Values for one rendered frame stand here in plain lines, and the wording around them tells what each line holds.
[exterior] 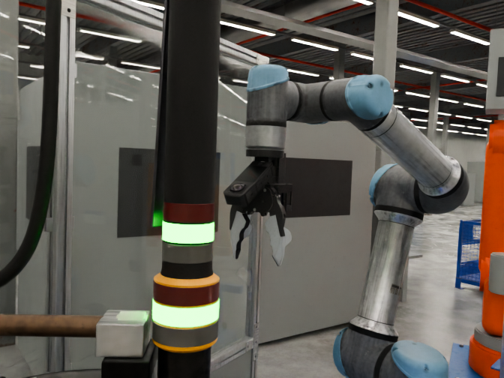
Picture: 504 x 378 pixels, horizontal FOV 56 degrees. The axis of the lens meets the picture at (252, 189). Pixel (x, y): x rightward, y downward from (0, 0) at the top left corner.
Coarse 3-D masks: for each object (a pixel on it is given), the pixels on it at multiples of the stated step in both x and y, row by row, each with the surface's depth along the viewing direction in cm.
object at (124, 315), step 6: (120, 312) 31; (126, 312) 31; (132, 312) 31; (138, 312) 31; (144, 312) 31; (120, 318) 31; (126, 318) 31; (132, 318) 31; (138, 318) 31; (144, 318) 31
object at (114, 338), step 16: (112, 320) 30; (128, 320) 31; (144, 320) 31; (96, 336) 30; (112, 336) 30; (128, 336) 30; (144, 336) 30; (96, 352) 30; (112, 352) 30; (128, 352) 30; (144, 352) 30; (112, 368) 29; (128, 368) 30; (144, 368) 30
